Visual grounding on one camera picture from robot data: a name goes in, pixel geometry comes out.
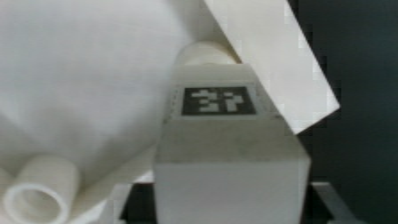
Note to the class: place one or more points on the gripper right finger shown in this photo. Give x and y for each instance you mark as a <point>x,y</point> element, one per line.
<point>327,211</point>

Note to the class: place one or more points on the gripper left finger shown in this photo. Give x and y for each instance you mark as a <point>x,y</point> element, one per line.
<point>129,205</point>

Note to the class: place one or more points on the white leg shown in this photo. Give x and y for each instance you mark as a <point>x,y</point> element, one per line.
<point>231,164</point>

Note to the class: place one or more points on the white square tabletop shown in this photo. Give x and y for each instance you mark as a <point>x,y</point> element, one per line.
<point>87,54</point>

